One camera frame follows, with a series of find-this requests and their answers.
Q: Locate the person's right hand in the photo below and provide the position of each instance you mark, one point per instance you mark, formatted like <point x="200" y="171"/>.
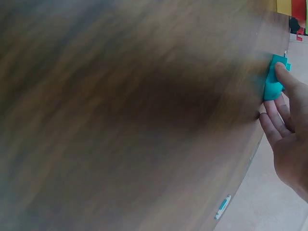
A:
<point x="292" y="149"/>

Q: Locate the teal plastic block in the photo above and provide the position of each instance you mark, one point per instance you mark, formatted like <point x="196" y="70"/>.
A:
<point x="272" y="86"/>

